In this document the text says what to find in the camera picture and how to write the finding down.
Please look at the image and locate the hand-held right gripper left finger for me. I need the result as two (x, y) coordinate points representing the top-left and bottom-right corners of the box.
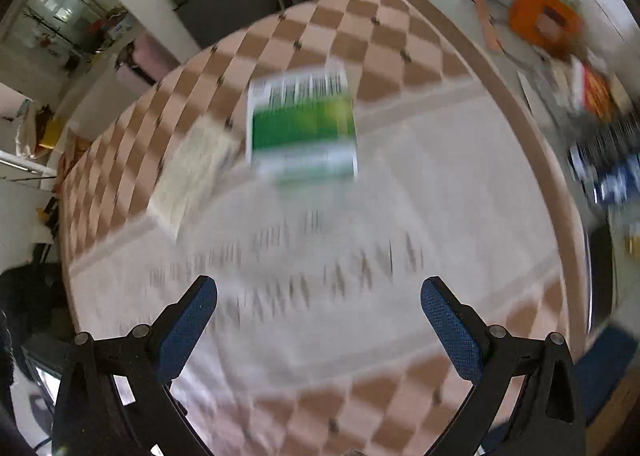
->
(50, 275), (218, 456)

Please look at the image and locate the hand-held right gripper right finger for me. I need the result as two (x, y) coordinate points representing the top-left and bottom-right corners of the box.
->
(420, 276), (587, 456)

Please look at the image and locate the green white medicine box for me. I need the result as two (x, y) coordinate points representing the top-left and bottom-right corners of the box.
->
(246, 63), (360, 184)

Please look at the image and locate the diamond patterned tablecloth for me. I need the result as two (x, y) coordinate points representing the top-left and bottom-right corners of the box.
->
(57, 0), (593, 456)

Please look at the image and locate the white blister pack box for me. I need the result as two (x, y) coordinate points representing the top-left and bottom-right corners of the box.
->
(146, 116), (238, 242)

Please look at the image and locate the blue box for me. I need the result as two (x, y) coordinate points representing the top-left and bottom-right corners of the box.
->
(570, 326), (640, 427)

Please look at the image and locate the black smartphone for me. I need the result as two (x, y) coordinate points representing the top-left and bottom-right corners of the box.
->
(585, 223), (618, 337)

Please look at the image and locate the black jacket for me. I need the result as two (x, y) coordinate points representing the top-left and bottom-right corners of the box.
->
(0, 263), (68, 352)

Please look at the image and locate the blue label water bottle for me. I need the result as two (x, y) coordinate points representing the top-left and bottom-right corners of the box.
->
(580, 156), (640, 207)

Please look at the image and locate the yellow bag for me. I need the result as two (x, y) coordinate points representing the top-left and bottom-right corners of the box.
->
(39, 118), (66, 149)

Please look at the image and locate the white clothes pile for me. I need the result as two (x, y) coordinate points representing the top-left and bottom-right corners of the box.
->
(14, 101), (43, 159)

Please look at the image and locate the pink suitcase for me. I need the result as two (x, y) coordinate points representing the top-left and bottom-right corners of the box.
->
(114, 33), (181, 97)

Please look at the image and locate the red yellow packet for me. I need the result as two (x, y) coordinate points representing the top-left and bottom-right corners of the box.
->
(580, 63), (616, 122)

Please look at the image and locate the pink plastic strip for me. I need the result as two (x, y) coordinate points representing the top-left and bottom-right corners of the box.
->
(475, 0), (503, 49)

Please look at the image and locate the colourful toy pile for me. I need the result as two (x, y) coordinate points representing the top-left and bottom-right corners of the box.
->
(85, 8), (136, 54)

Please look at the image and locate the orange box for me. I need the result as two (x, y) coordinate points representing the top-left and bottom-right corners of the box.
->
(507, 0), (586, 62)

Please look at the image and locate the dark folding bed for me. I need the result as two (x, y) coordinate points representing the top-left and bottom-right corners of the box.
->
(160, 0), (321, 49)

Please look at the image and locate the glass sliding door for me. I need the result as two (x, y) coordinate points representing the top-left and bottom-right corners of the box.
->
(15, 0), (101, 37)

